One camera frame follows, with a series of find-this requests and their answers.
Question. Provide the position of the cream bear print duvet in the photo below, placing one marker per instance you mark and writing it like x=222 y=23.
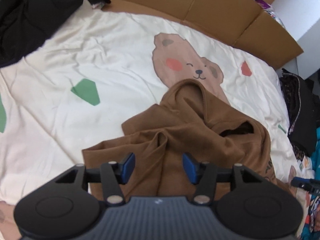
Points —
x=95 y=73

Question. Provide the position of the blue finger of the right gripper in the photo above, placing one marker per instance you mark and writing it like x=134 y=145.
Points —
x=308 y=185

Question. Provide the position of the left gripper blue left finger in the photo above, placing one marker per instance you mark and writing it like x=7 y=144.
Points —
x=73 y=184

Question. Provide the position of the black knit garment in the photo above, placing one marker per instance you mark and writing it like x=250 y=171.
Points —
x=303 y=110

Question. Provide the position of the brown printed t-shirt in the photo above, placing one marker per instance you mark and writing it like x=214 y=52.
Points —
x=188 y=119

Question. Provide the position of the teal printed garment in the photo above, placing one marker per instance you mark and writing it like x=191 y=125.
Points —
x=311 y=226

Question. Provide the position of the black clothes pile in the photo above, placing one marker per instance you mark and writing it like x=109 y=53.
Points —
x=27 y=24

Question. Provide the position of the white purple plastic bags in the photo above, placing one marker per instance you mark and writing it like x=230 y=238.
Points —
x=270 y=10

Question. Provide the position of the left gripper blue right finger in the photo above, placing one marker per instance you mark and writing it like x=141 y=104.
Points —
x=206 y=176

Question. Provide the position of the brown cardboard sheet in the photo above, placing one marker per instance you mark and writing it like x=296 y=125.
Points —
x=242 y=24

